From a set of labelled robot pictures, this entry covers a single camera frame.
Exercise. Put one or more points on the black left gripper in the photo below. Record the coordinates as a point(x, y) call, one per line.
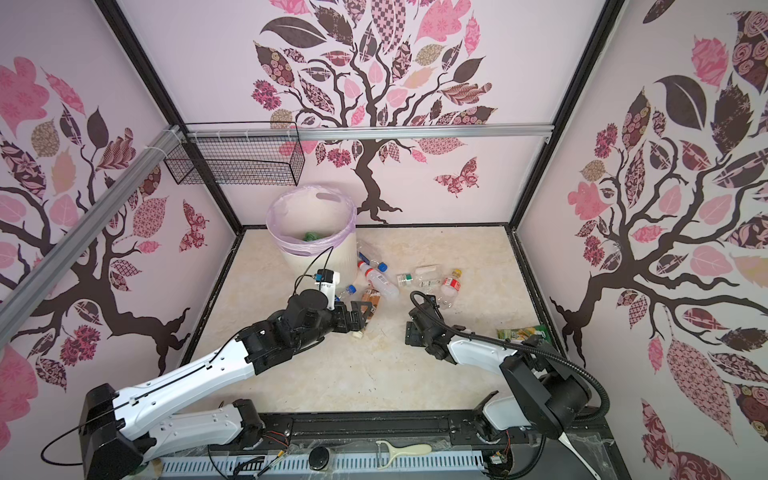
point(358, 321)

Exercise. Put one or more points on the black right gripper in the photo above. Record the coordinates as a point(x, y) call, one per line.
point(412, 334)

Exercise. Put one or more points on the brown coffee bottle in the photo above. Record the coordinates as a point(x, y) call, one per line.
point(367, 307)

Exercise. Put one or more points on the blue label water bottle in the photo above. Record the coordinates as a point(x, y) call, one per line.
point(346, 293)

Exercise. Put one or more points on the red cap white bottle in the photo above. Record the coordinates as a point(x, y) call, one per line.
point(378, 281)

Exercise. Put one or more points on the yellow cap red label bottle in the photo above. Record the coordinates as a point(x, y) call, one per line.
point(450, 288)

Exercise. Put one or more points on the clear green label bottle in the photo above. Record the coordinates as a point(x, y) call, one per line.
point(422, 277)

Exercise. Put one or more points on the green soda bottle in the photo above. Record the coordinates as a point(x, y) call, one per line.
point(312, 236)

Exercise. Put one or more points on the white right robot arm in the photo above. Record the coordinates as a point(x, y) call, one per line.
point(547, 393)

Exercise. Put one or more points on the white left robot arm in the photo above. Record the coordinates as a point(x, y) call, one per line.
point(122, 429)

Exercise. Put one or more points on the cream waste bin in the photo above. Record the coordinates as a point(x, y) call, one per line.
point(338, 254)

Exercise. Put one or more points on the purple bin liner bag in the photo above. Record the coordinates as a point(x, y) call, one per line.
point(311, 208)

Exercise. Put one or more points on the blue cap clear bottle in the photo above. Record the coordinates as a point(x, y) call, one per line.
point(371, 256)

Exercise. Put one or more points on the green yellow snack bag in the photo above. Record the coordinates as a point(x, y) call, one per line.
point(521, 334)

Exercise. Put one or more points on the cream vegetable peeler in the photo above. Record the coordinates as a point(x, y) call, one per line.
point(387, 453)

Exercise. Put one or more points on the black round knob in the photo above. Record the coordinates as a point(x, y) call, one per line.
point(319, 459)

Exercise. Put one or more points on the white plastic spoon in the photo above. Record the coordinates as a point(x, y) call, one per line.
point(565, 441)

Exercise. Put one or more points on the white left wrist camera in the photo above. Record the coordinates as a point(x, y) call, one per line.
point(327, 280)

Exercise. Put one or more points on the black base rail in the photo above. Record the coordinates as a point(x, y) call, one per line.
point(460, 428)

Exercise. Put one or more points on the black wire basket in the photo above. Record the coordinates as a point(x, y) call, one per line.
point(260, 153)

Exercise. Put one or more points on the white vented cable duct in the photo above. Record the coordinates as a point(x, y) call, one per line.
point(344, 465)

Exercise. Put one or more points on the aluminium frame bar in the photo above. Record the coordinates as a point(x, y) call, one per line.
point(24, 299)

